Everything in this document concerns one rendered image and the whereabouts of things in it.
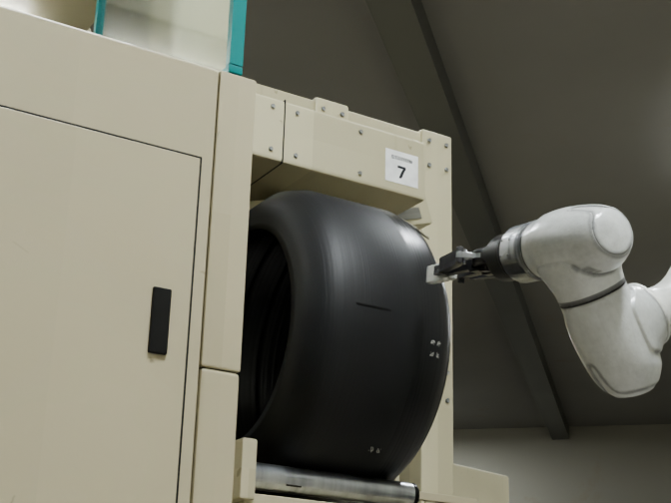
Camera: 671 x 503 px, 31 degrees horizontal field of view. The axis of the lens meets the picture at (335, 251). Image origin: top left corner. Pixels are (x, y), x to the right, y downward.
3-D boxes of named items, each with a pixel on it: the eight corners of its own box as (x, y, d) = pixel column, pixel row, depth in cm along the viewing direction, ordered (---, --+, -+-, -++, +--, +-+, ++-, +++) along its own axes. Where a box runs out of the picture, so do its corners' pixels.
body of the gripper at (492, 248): (542, 237, 188) (504, 246, 196) (498, 226, 184) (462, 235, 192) (539, 283, 186) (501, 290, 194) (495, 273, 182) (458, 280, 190)
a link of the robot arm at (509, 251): (521, 213, 179) (496, 220, 184) (517, 272, 177) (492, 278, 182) (568, 226, 184) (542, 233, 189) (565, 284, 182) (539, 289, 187)
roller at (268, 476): (239, 492, 198) (247, 466, 197) (229, 480, 202) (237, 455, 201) (415, 513, 214) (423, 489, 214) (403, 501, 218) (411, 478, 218)
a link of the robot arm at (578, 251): (505, 231, 177) (540, 312, 178) (577, 212, 164) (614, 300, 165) (554, 204, 183) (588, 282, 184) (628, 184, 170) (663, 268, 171)
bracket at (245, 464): (239, 498, 192) (243, 436, 195) (141, 523, 224) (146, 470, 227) (258, 500, 193) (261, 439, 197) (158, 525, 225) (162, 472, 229)
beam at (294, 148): (185, 135, 249) (190, 70, 254) (137, 176, 270) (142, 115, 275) (427, 201, 278) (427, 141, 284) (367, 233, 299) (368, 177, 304)
